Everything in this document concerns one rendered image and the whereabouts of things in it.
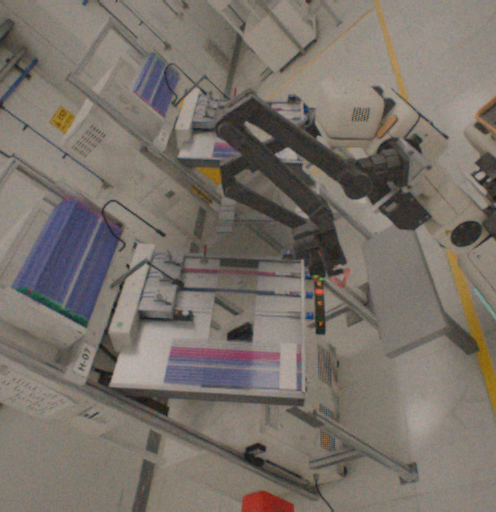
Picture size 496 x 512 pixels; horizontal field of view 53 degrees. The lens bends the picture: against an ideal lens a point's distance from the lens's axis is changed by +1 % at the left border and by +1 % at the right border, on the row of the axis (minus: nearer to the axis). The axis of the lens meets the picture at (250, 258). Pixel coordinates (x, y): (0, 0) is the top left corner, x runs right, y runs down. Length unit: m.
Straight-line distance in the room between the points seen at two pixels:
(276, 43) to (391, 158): 5.05
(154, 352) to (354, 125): 1.12
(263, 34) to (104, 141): 3.71
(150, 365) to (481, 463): 1.33
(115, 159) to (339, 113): 1.81
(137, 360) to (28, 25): 3.63
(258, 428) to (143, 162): 1.64
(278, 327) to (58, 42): 3.63
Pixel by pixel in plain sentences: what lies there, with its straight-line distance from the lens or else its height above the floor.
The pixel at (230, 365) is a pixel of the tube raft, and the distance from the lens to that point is 1.89.
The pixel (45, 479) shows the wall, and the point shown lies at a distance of 3.39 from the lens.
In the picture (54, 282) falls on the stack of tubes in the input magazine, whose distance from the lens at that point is 1.90.
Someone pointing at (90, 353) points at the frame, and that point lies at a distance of 1.89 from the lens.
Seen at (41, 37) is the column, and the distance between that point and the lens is 5.02.
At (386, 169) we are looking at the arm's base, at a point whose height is 1.21.
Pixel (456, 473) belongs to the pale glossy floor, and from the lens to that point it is 2.29.
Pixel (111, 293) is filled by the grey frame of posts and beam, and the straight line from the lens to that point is 2.05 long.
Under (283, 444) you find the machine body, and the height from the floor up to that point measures 0.48.
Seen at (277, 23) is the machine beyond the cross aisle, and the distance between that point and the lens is 6.23.
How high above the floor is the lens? 1.96
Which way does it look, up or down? 29 degrees down
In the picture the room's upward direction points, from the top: 53 degrees counter-clockwise
